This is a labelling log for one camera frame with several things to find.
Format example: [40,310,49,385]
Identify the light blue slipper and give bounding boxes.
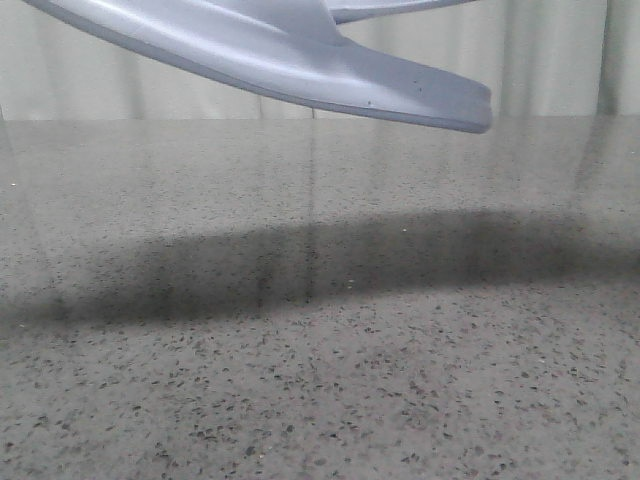
[326,0,471,24]
[37,0,492,133]

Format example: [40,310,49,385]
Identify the pale green curtain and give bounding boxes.
[1,1,639,120]

